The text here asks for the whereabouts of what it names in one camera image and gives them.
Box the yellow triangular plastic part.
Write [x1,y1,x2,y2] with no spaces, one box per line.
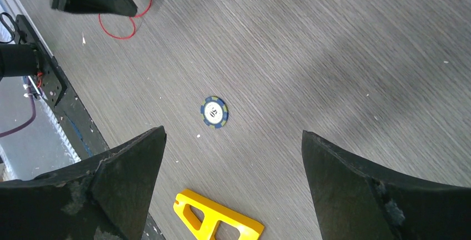
[173,189,264,240]

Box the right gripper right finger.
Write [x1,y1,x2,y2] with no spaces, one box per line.
[302,131,470,239]

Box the poker chip centre right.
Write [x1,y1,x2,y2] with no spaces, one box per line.
[200,96,229,129]

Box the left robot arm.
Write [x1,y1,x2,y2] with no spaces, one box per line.
[1,0,137,77]

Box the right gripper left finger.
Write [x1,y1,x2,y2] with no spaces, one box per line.
[1,126,167,239]

